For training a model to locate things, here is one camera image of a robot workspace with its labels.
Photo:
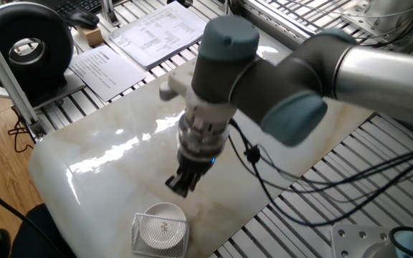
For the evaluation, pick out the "black computer mouse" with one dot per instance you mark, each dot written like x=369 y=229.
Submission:
x=82 y=18

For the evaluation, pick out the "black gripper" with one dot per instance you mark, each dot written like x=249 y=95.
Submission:
x=195 y=166

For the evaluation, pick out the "small brown cardboard block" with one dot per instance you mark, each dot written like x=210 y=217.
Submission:
x=91 y=36

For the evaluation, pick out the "glossy marble-pattern board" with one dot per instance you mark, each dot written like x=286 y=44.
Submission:
x=120 y=172

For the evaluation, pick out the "small metal bracket post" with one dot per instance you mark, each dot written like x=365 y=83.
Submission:
x=110 y=14

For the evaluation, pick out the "silver cylindrical pedestal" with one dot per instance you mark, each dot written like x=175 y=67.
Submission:
x=393 y=14

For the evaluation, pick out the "white flower-print plate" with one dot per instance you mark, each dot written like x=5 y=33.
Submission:
x=163 y=211

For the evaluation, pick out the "stapled printed paper stack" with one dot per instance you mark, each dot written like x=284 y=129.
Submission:
x=156 y=34

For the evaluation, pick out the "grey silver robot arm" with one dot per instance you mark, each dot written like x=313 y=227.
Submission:
x=282 y=82

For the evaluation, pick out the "aluminium frame post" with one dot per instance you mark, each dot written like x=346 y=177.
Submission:
x=2 y=71

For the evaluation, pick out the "black keyboard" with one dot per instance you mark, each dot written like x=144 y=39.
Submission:
x=79 y=5

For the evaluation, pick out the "grey flat base plate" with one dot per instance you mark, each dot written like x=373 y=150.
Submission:
x=74 y=86

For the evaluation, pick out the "single printed paper sheet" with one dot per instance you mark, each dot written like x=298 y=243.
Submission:
x=106 y=71

